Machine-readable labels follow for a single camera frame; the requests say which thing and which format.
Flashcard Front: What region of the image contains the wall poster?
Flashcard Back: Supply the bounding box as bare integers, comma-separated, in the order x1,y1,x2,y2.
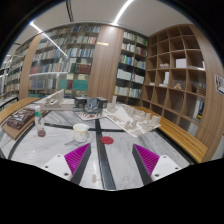
214,74,224,96

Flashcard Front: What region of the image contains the white architectural model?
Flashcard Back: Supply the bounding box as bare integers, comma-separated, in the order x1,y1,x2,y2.
103,96,161,137
36,89,74,111

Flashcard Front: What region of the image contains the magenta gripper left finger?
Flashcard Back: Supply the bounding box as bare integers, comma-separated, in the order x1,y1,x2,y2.
42,142,92,186

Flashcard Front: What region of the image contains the large bookshelf with books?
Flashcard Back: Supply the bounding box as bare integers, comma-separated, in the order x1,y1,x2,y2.
28,24,101,98

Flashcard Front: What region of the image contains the white architectural model left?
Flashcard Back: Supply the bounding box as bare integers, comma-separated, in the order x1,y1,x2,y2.
36,89,74,111

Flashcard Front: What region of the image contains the red round coaster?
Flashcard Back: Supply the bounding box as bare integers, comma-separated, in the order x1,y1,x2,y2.
100,136,114,144

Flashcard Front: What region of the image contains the clear plastic water bottle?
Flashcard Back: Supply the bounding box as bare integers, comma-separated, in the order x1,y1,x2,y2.
35,106,46,137

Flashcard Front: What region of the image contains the wooden bench left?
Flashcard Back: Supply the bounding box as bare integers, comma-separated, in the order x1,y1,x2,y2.
0,97,38,124

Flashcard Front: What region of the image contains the dark brown relief model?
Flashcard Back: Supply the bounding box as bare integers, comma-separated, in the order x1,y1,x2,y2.
7,108,35,130

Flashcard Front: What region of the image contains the white architectural model right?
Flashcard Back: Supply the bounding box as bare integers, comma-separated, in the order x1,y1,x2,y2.
103,96,161,137

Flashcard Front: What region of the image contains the black building model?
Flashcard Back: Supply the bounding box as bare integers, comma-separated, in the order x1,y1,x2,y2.
75,96,108,114

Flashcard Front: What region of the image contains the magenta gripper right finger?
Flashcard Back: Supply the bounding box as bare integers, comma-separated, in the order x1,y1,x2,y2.
131,143,183,186

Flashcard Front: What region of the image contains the wooden bench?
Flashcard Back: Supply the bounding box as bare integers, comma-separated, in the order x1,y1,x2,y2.
133,105,209,164
0,97,38,124

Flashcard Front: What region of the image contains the wooden bench right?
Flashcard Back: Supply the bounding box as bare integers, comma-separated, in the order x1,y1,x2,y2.
133,105,209,164

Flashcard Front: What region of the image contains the white patterned mug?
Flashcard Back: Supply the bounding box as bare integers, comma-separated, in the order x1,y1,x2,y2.
73,123,89,142

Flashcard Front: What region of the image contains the wooden cubby shelf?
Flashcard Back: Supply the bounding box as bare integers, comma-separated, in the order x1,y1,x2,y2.
141,23,214,138

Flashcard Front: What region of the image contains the white box on shelf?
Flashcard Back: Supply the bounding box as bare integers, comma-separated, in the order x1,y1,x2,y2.
176,58,187,68

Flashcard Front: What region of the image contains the dark bookshelf right section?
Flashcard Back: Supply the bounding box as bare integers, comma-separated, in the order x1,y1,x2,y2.
114,30,148,105

